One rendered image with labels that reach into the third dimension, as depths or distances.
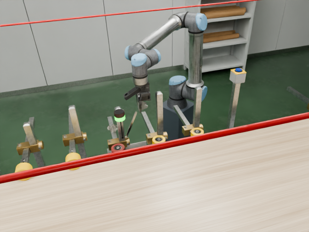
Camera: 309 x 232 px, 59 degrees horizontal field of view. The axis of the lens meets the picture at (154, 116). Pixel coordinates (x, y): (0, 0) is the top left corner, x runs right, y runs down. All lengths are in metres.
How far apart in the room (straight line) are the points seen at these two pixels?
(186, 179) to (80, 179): 0.54
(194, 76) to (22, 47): 2.69
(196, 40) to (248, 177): 1.10
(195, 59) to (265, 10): 3.09
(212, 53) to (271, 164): 3.45
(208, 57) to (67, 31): 2.32
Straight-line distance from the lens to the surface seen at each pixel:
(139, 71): 1.57
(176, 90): 2.38
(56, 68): 4.31
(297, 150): 1.73
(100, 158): 0.29
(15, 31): 4.18
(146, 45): 1.80
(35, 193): 1.50
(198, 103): 1.71
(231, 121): 1.93
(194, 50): 2.14
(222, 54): 4.94
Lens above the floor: 1.94
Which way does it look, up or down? 34 degrees down
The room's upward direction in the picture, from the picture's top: 2 degrees counter-clockwise
